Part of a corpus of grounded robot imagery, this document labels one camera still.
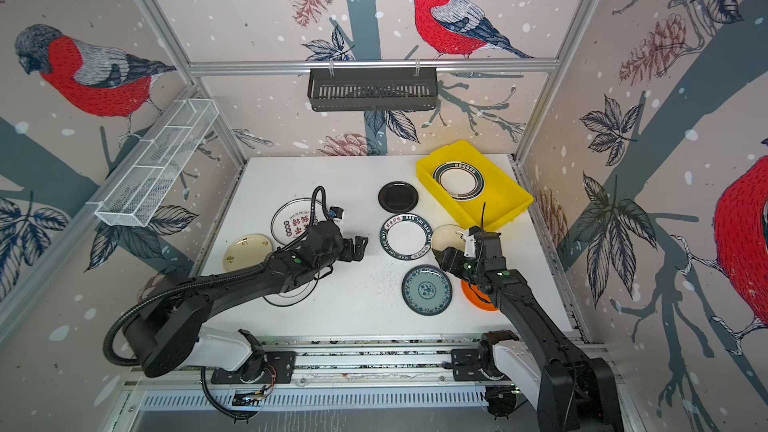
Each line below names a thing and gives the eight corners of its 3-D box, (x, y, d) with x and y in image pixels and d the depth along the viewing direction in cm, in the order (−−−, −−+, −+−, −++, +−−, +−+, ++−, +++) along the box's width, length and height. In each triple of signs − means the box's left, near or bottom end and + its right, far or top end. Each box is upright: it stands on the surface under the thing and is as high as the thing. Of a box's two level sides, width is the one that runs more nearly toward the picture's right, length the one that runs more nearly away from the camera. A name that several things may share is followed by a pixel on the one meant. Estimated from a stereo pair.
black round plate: (378, 213, 106) (377, 210, 105) (379, 185, 115) (378, 181, 113) (419, 213, 106) (419, 210, 105) (417, 184, 115) (417, 181, 113)
